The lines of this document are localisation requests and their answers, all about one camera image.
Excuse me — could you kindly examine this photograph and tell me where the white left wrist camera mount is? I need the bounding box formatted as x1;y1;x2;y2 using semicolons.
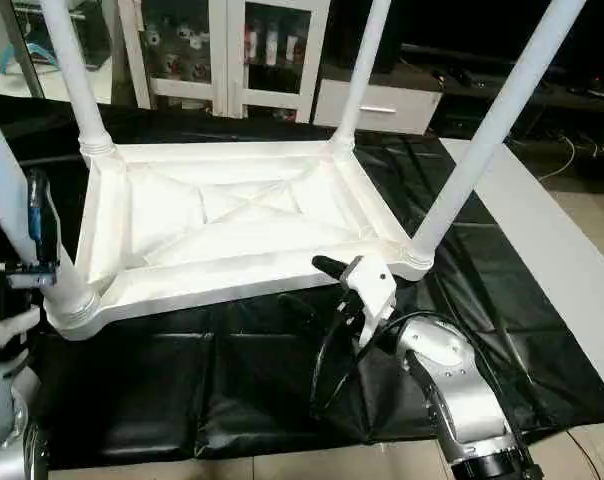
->
24;168;61;291

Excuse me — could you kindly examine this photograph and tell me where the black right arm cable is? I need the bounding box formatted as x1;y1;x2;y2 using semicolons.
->
310;310;503;416

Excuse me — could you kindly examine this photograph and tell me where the teal small stool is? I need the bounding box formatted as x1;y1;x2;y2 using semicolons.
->
0;45;43;73

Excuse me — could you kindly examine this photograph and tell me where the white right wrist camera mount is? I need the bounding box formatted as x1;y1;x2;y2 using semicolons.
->
340;255;398;346

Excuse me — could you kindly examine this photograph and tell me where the white plastic table top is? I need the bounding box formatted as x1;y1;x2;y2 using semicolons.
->
44;138;435;343

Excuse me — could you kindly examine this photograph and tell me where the white side board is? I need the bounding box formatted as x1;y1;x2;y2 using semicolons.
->
440;138;604;406

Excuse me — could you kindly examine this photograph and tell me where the black plastic mat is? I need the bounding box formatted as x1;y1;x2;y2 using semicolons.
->
0;92;604;471

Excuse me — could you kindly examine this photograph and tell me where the grey metal storage rack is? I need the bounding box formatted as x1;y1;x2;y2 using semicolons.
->
12;0;113;71

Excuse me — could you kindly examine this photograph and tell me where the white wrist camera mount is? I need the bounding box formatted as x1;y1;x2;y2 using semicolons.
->
24;168;61;291
340;255;398;346

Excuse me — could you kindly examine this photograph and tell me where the white glass door cabinet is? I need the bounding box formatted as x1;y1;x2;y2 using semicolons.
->
122;0;333;123

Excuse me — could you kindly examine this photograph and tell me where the white drawer unit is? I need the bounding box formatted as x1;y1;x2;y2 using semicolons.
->
314;78;443;136

